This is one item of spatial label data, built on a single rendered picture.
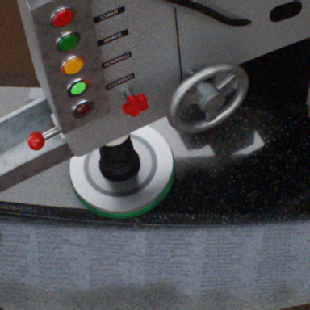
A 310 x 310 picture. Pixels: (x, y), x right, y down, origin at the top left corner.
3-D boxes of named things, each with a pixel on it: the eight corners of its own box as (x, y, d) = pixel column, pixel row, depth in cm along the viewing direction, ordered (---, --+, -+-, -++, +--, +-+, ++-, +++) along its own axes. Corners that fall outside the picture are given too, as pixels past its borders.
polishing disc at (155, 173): (173, 123, 136) (173, 119, 135) (172, 213, 124) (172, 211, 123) (75, 125, 137) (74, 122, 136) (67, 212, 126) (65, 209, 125)
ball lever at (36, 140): (65, 123, 102) (62, 111, 99) (73, 137, 100) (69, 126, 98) (27, 143, 101) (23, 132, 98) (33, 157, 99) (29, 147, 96)
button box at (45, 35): (103, 100, 95) (80, -24, 71) (111, 112, 93) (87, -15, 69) (56, 123, 93) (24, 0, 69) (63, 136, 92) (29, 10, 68)
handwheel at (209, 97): (220, 74, 110) (219, 20, 97) (251, 114, 104) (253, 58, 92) (144, 106, 107) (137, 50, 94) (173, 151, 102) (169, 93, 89)
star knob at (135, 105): (136, 92, 96) (135, 77, 93) (149, 111, 94) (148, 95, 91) (115, 102, 96) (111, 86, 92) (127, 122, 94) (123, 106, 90)
